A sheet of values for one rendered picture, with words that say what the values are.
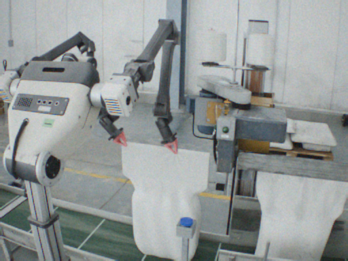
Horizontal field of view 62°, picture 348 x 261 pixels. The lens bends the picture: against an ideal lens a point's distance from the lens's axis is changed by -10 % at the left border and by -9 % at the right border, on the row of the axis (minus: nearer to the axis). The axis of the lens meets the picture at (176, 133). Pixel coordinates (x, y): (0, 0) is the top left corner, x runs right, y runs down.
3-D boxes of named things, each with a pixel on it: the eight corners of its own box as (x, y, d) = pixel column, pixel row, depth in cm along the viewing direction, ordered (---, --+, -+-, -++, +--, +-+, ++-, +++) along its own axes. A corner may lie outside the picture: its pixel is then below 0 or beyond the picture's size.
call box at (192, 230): (175, 236, 145) (175, 225, 143) (180, 226, 152) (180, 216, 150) (192, 239, 143) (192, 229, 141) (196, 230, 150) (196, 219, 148)
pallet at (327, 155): (247, 155, 441) (249, 145, 436) (251, 136, 515) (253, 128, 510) (332, 166, 409) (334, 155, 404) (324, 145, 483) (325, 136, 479)
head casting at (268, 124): (215, 171, 147) (219, 108, 137) (223, 152, 169) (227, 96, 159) (280, 180, 139) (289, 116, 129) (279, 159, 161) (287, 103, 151)
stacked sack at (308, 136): (290, 143, 418) (291, 133, 414) (290, 134, 457) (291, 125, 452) (337, 149, 398) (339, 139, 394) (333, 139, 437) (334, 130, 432)
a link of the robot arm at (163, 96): (158, 29, 156) (178, 30, 153) (162, 30, 161) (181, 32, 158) (149, 113, 164) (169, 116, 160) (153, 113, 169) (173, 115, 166)
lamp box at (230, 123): (215, 138, 137) (217, 118, 134) (217, 135, 141) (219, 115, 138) (233, 141, 135) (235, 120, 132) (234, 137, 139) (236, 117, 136)
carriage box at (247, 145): (223, 155, 175) (227, 99, 165) (230, 136, 206) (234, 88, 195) (268, 161, 169) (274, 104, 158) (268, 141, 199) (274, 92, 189)
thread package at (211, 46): (191, 62, 161) (192, 28, 155) (198, 59, 176) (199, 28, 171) (223, 64, 157) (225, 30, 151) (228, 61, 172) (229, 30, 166)
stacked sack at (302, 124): (288, 133, 458) (289, 123, 453) (289, 125, 496) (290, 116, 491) (331, 140, 436) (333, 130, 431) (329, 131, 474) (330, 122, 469)
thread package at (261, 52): (244, 65, 155) (246, 31, 149) (246, 62, 168) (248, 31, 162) (274, 68, 151) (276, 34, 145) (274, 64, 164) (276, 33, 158)
